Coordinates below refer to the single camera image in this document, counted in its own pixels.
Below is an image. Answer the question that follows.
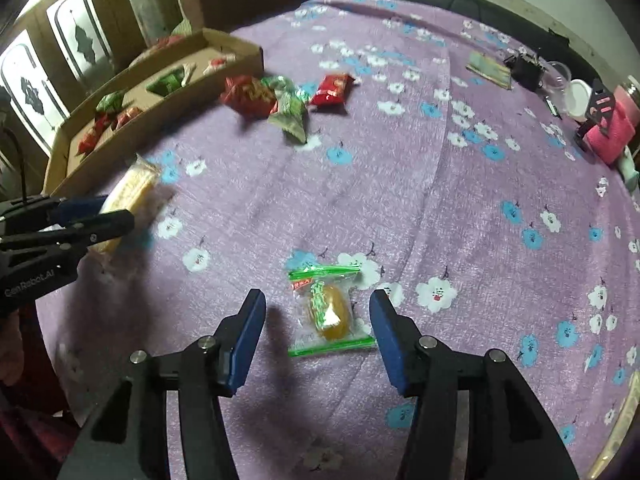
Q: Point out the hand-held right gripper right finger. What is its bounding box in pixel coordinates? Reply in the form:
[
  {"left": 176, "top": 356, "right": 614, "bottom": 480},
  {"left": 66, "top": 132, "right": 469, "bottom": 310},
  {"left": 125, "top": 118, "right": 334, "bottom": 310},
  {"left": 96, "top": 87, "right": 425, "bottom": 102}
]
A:
[{"left": 369, "top": 288, "right": 581, "bottom": 480}]

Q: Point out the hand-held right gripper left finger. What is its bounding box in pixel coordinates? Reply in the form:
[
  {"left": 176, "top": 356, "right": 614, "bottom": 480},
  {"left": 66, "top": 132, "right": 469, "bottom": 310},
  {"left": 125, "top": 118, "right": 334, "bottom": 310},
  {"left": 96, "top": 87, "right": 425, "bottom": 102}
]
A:
[{"left": 57, "top": 288, "right": 267, "bottom": 480}]

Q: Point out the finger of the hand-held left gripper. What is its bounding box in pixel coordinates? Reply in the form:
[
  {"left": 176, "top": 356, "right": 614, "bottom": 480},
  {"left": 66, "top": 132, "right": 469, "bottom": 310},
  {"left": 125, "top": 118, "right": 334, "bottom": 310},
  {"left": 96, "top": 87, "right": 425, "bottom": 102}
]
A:
[
  {"left": 0, "top": 209, "right": 137, "bottom": 264},
  {"left": 0, "top": 194, "right": 109, "bottom": 227}
]

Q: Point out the clear yellow cracker packet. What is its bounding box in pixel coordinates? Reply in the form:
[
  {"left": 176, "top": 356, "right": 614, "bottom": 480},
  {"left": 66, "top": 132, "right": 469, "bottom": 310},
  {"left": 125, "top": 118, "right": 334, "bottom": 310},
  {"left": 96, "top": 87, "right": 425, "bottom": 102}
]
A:
[{"left": 92, "top": 157, "right": 163, "bottom": 256}]

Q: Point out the clear packet with yellow candy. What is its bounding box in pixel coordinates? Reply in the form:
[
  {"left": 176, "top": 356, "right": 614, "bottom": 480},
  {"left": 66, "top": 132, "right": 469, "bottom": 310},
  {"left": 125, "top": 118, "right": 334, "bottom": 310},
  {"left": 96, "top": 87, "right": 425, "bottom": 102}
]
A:
[{"left": 287, "top": 262, "right": 377, "bottom": 358}]

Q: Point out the dark red foil snack packet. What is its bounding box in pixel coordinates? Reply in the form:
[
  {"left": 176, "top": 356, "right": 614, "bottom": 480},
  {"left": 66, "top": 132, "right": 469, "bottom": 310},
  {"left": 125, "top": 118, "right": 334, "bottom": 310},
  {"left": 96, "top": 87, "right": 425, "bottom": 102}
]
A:
[{"left": 114, "top": 107, "right": 143, "bottom": 131}]

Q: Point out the cardboard box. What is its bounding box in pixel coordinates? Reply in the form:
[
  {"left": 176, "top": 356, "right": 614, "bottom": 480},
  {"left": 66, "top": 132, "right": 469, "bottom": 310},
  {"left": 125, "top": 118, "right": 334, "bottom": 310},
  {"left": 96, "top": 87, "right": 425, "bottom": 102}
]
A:
[{"left": 42, "top": 27, "right": 264, "bottom": 196}]

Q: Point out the dark red cloth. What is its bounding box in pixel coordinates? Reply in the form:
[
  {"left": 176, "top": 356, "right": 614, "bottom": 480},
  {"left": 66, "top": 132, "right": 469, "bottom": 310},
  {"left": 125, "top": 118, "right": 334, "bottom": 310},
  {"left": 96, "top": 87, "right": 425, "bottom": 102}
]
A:
[{"left": 0, "top": 305, "right": 86, "bottom": 466}]

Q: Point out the purple floral blanket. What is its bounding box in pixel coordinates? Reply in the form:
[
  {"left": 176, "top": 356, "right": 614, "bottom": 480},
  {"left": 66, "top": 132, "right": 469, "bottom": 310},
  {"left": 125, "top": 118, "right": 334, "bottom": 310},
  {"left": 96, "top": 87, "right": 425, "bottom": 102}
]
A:
[{"left": 35, "top": 0, "right": 640, "bottom": 480}]

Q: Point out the floral cushion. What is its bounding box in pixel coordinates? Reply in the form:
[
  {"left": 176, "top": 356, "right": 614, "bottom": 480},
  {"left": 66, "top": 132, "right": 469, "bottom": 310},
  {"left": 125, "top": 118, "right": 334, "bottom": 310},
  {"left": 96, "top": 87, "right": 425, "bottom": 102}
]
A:
[{"left": 145, "top": 20, "right": 201, "bottom": 53}]

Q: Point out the dark red printed snack packet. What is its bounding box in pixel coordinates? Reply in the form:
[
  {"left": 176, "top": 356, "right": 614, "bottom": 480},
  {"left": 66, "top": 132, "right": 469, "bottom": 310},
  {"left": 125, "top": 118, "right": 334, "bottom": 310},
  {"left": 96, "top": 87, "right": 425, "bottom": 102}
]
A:
[{"left": 221, "top": 75, "right": 279, "bottom": 120}]

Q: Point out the wooden cabinet with glass doors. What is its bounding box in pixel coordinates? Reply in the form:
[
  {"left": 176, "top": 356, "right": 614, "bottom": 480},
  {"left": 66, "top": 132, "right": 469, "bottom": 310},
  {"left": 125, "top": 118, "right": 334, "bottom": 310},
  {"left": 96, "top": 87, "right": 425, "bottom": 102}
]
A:
[{"left": 0, "top": 0, "right": 181, "bottom": 161}]

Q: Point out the white green snack packet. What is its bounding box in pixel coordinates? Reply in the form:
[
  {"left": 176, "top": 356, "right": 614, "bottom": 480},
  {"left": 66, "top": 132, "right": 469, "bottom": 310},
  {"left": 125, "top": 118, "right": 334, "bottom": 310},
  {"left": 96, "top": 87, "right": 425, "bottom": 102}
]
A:
[{"left": 267, "top": 92, "right": 312, "bottom": 144}]

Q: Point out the green clear candy packet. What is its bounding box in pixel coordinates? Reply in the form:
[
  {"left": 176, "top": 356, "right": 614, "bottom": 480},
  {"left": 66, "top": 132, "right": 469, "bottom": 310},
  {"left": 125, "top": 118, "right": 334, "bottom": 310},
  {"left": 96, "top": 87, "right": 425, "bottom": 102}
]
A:
[{"left": 260, "top": 75, "right": 303, "bottom": 100}]

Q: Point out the small red snack packet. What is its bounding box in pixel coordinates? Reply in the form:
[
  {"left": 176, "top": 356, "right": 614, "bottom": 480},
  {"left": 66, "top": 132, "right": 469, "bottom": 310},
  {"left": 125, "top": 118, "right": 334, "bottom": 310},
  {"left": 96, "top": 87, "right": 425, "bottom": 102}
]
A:
[{"left": 310, "top": 74, "right": 356, "bottom": 108}]

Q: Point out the small pale object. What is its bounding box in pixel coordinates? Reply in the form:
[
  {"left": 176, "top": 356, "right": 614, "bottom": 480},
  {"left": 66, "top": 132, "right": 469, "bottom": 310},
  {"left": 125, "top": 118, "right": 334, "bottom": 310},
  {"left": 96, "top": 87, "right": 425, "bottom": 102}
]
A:
[{"left": 620, "top": 147, "right": 640, "bottom": 186}]

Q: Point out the small black device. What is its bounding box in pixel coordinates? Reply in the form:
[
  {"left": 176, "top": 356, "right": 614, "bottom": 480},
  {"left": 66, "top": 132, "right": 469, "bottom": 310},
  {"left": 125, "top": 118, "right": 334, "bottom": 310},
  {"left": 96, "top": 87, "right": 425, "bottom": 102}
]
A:
[{"left": 504, "top": 47, "right": 546, "bottom": 92}]

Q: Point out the white plastic cup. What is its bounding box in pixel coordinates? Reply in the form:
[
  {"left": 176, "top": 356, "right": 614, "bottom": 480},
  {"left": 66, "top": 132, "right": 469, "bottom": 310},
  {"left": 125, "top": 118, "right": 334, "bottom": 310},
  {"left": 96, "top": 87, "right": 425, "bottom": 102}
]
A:
[{"left": 564, "top": 79, "right": 596, "bottom": 121}]

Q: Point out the clear plastic container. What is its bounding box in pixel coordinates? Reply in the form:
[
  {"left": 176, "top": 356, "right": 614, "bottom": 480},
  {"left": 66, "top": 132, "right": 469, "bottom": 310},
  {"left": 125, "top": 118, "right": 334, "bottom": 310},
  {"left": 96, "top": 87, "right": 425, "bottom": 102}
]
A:
[{"left": 540, "top": 60, "right": 572, "bottom": 103}]

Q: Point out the black cable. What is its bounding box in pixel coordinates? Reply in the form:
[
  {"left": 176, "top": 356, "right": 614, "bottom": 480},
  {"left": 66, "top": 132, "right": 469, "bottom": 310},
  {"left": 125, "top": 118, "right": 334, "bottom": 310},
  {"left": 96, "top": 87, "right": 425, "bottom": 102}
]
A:
[{"left": 2, "top": 127, "right": 28, "bottom": 201}]

